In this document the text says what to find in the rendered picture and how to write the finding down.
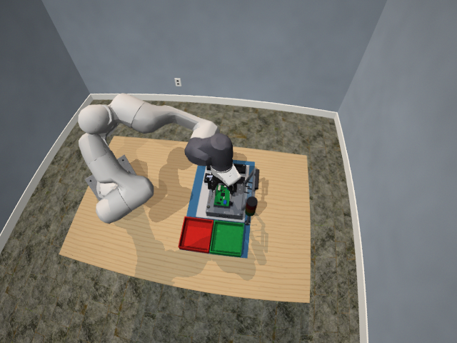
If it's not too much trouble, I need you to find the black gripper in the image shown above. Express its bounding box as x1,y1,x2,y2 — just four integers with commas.
206,174,237,199

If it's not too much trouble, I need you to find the red open-top bin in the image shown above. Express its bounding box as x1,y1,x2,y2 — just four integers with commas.
178,217,214,254

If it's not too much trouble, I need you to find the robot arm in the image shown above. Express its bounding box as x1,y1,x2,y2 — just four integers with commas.
78,93,241,224

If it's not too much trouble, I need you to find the green circuit board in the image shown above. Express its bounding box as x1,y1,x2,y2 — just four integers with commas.
214,185,230,206

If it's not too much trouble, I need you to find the green bin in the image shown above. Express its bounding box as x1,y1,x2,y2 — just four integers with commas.
210,220,244,257

